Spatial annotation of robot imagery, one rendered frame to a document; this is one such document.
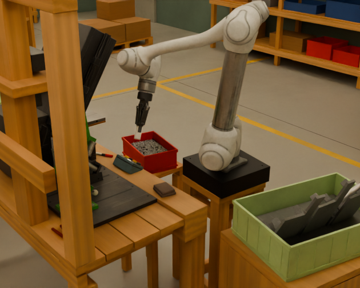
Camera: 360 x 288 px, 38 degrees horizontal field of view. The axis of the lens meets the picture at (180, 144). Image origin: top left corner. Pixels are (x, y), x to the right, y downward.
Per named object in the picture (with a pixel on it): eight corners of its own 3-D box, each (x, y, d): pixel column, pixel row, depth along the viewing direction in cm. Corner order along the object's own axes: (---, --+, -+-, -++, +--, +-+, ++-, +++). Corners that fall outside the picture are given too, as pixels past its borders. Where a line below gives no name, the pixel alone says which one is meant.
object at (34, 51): (32, 62, 221) (30, 45, 218) (49, 69, 210) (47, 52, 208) (16, 64, 217) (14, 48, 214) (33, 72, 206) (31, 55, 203)
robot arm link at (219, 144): (234, 161, 261) (225, 182, 242) (203, 153, 264) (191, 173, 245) (267, 7, 226) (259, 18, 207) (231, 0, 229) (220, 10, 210)
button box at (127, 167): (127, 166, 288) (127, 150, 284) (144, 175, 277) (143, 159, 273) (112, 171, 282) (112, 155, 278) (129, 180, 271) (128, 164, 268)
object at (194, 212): (53, 138, 352) (51, 116, 346) (207, 232, 249) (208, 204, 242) (34, 143, 344) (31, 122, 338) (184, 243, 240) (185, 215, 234)
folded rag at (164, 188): (152, 189, 256) (152, 184, 255) (167, 186, 259) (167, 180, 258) (161, 198, 248) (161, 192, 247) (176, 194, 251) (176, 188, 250)
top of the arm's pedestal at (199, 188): (226, 166, 301) (226, 159, 299) (266, 187, 277) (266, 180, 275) (181, 180, 283) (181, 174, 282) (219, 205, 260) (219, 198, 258)
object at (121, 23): (123, 37, 978) (121, -4, 948) (152, 44, 928) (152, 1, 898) (70, 48, 898) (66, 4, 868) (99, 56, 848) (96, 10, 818)
